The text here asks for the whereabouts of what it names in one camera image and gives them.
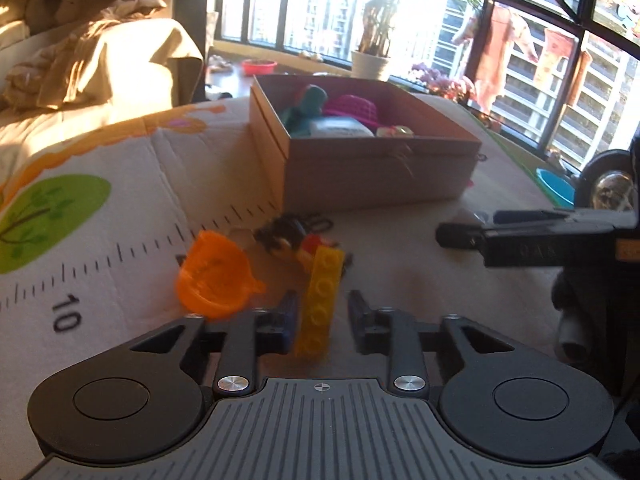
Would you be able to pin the beige sofa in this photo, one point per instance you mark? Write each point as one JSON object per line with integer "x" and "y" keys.
{"x": 60, "y": 70}

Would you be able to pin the teal toy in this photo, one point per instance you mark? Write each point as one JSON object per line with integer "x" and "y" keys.
{"x": 305, "y": 107}

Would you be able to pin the dark toy figure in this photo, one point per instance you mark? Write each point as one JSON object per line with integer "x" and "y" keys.
{"x": 292, "y": 242}

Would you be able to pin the red bowl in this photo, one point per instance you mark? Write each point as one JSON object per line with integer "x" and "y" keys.
{"x": 259, "y": 67}

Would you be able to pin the orange plastic toy cup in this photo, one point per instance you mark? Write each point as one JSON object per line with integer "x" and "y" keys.
{"x": 212, "y": 277}

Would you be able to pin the printed play mat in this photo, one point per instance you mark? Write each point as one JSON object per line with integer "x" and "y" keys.
{"x": 125, "y": 185}

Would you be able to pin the blue bowl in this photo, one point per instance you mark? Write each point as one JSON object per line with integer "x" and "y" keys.
{"x": 556, "y": 187}

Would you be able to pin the yellow building brick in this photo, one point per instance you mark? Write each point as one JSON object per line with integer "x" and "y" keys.
{"x": 320, "y": 305}

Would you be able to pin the brown crumpled cloth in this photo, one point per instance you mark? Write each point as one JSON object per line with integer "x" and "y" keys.
{"x": 75, "y": 55}

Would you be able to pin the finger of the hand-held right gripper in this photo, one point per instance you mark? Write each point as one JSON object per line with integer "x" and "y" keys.
{"x": 457, "y": 236}
{"x": 535, "y": 217}

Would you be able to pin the cardboard box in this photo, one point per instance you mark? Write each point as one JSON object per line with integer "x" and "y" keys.
{"x": 370, "y": 170}

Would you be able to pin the pink plastic basket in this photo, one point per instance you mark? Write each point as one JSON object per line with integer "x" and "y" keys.
{"x": 352, "y": 110}

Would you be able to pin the person's right hand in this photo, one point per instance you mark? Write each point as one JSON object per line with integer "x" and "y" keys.
{"x": 575, "y": 330}

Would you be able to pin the potted plant in white pot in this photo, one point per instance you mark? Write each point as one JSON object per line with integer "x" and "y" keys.
{"x": 371, "y": 62}

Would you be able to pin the pink flowering plant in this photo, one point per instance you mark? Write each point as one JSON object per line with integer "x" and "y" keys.
{"x": 442, "y": 82}

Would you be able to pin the plush toy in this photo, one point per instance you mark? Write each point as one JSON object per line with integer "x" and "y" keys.
{"x": 52, "y": 5}

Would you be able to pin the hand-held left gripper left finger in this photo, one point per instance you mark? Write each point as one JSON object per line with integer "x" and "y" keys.
{"x": 289, "y": 322}

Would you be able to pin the hanging pale garment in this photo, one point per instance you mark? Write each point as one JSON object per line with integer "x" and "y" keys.
{"x": 552, "y": 57}

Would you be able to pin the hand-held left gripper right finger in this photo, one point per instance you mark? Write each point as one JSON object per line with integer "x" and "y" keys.
{"x": 359, "y": 322}

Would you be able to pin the hanging orange garment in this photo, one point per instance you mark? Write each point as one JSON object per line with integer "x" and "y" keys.
{"x": 495, "y": 55}

